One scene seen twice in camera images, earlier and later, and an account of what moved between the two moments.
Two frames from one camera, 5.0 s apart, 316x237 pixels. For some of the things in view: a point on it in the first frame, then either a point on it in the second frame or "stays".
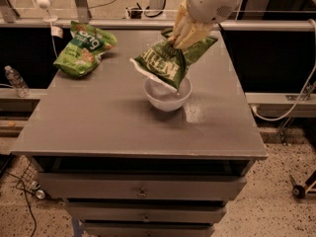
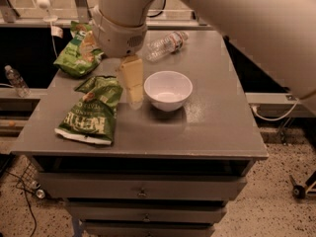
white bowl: [165, 98] stays
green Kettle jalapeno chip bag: [165, 63] → [92, 117]
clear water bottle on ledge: [17, 82] stays
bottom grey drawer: [148, 229] stays
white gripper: [207, 4] → [118, 40]
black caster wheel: [298, 191] stays
